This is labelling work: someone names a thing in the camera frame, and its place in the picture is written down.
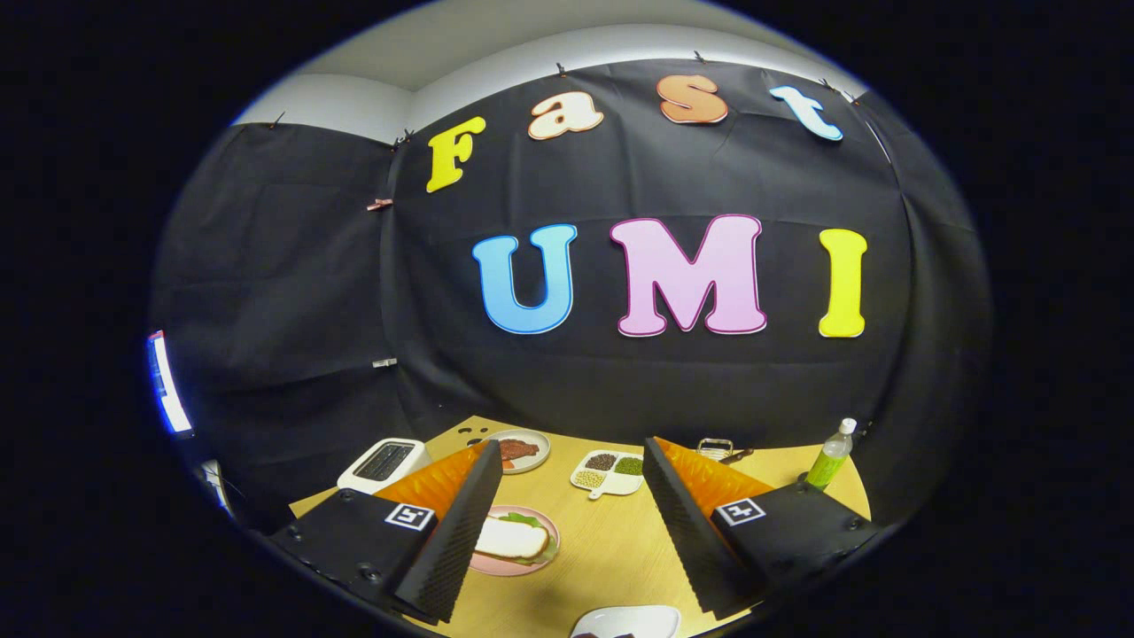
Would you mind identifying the metal wire basket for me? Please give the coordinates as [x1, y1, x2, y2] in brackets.
[697, 438, 754, 464]

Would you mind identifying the green drink bottle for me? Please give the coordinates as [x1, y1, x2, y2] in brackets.
[804, 418, 858, 491]

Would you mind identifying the pink plate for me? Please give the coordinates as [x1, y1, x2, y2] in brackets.
[470, 505, 561, 578]

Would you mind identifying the green lettuce leaf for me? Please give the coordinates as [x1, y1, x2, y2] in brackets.
[501, 511, 559, 565]

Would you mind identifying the white oval plate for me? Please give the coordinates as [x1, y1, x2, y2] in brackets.
[571, 605, 681, 638]

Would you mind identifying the white toaster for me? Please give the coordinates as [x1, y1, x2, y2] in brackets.
[337, 438, 432, 495]

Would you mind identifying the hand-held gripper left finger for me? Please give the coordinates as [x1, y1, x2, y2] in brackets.
[268, 440, 504, 624]

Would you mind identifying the black backdrop cloth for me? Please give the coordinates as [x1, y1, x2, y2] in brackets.
[151, 60, 993, 533]

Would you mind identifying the computer monitor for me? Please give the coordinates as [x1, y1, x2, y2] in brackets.
[146, 331, 193, 435]

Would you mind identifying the white side table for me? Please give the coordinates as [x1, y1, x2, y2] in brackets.
[197, 459, 234, 517]

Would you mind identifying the white round plate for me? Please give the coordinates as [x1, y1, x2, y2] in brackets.
[485, 429, 551, 475]

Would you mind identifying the divided white bean dish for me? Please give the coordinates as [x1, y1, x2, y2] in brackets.
[570, 449, 645, 501]

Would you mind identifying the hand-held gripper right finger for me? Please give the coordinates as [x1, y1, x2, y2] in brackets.
[644, 436, 883, 620]

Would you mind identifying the toasted bread slice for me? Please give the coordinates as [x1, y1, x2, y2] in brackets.
[476, 517, 550, 561]

